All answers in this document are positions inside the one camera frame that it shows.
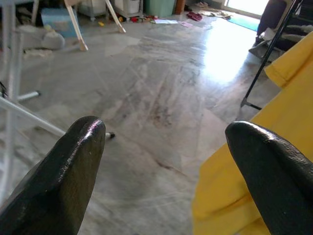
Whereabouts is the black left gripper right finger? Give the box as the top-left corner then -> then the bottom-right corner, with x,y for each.
224,120 -> 313,235

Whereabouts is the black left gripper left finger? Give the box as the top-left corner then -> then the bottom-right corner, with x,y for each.
0,115 -> 106,235

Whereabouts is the yellow garment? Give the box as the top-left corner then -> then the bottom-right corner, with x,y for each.
192,30 -> 313,235

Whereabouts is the light blue folding table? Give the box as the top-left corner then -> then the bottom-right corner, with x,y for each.
0,0 -> 116,204

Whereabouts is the black metal drying rack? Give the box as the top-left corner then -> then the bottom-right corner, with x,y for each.
240,0 -> 313,111

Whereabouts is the white baby high chair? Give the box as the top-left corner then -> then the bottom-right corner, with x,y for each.
62,0 -> 127,51

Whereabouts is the blue plastic box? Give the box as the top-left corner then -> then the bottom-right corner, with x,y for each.
40,7 -> 80,39

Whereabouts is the blue floor mat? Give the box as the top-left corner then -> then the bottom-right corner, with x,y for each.
226,16 -> 260,32

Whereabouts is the beige floor cloth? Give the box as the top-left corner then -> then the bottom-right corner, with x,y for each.
195,1 -> 234,20

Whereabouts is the red cloth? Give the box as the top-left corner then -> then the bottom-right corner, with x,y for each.
186,11 -> 204,22

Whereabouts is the grey storage cart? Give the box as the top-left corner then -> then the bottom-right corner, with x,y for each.
78,0 -> 145,22

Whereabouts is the white paper sheet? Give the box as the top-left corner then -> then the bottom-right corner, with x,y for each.
154,19 -> 179,25

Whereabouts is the green bin white lid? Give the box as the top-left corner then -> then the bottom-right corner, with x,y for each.
143,0 -> 176,17

